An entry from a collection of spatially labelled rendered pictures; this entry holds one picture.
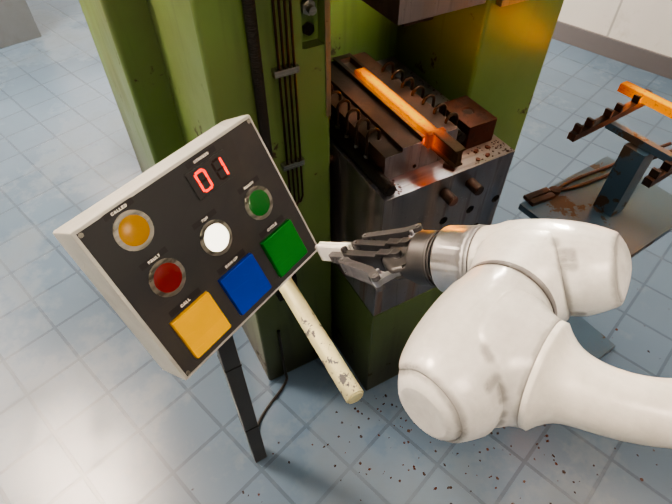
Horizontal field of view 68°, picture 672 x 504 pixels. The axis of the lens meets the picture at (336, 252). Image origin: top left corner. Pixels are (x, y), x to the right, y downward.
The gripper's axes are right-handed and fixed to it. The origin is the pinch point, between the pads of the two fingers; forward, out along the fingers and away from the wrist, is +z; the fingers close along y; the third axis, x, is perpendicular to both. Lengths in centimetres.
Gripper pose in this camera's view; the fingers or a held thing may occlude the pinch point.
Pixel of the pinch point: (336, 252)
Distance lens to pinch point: 79.7
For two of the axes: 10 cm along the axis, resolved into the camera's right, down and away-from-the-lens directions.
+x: -4.1, -8.0, -4.5
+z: -7.0, -0.5, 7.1
